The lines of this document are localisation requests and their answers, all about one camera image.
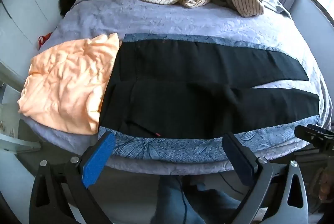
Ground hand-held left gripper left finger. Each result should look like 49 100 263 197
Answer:
29 131 116 224

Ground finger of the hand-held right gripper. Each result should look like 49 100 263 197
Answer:
294 123 334 154

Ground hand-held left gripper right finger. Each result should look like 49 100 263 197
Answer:
222 133 310 224

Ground black pants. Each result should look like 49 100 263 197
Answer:
98 40 320 140

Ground person's right hand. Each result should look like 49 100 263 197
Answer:
319 161 334 201

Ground blue floral mat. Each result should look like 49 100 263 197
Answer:
108 33 324 163

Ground person's jeans leg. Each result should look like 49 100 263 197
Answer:
154 176 243 224

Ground peach orange cloth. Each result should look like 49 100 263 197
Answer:
17 33 123 136

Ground white side table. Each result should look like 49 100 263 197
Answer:
0 61 41 153

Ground bed with lavender bedspread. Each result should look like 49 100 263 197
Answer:
19 0 333 175

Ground white wardrobe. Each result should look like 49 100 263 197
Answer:
0 0 79 78

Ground red strap item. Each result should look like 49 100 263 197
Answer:
38 34 52 50

